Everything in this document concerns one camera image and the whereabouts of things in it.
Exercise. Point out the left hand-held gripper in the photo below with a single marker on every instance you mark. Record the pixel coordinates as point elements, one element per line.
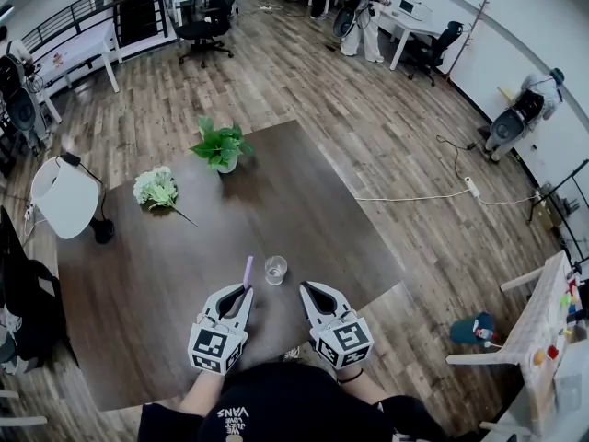
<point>209,343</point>

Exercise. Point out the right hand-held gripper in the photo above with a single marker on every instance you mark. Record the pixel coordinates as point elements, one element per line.
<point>349,339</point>

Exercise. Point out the purple straw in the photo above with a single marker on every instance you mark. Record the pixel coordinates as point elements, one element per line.
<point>248,270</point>

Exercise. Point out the clear drinking glass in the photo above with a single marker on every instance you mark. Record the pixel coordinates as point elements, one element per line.
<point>275,276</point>

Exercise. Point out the person's right forearm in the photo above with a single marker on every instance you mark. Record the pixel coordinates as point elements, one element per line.
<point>363,388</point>

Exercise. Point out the person's left forearm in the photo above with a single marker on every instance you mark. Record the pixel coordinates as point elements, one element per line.
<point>200,391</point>

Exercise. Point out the person's shoe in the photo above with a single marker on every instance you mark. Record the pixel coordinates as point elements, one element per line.
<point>291,354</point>

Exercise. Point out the black wrist band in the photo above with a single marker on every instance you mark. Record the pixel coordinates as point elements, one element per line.
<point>352,379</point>

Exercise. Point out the person's black t-shirt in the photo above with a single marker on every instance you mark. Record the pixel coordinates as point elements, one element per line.
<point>285,394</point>

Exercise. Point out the teal waste bin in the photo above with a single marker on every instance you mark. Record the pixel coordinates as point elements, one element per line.
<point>465,329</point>

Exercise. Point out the white flower bouquet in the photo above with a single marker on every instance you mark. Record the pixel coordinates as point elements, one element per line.
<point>154,187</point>

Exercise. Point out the potted green plant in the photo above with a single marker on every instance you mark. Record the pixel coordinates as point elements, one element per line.
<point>221,147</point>

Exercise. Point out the white power strip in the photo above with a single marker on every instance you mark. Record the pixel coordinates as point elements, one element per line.
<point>472,187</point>

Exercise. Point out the black office chair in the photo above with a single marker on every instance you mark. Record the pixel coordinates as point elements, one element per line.
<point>442,44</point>
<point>202,28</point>
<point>32,302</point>

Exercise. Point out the white shade table lamp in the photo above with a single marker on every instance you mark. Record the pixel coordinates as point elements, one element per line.
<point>64,201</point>

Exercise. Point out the white side table with items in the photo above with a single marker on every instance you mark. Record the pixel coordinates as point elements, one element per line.
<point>534,320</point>

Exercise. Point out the orange fruit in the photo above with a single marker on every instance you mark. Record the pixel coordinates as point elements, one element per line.
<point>537,357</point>

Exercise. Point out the cardboard box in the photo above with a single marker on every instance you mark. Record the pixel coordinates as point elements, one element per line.
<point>548,217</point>

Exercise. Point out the whiteboard on stand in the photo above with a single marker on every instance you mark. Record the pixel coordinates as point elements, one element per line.
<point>566,174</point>

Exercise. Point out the black metal railing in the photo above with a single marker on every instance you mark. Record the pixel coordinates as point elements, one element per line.
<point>138,16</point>

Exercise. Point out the wooden coat stand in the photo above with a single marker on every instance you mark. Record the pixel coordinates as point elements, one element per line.
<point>467,35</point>

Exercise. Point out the white desktop printer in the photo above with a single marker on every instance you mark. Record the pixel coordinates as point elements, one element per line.
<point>412,8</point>

